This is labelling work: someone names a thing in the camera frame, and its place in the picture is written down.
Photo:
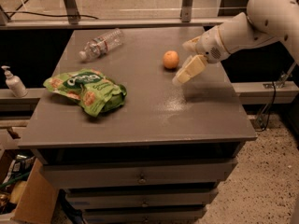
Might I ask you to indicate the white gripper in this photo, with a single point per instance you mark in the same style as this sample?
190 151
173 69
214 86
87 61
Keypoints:
210 45

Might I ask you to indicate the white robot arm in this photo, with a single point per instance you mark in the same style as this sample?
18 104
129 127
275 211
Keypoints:
263 23

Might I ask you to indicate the orange fruit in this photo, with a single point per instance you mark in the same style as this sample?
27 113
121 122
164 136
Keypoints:
171 59

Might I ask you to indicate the clear plastic water bottle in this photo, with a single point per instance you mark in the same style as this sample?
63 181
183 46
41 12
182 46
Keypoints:
102 45

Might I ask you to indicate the green snack bag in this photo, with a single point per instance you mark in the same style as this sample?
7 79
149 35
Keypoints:
91 89

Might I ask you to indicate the white pump dispenser bottle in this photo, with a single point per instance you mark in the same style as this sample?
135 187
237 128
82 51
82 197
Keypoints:
14 83

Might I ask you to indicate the cardboard box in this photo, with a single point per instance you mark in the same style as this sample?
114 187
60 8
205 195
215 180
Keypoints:
37 202

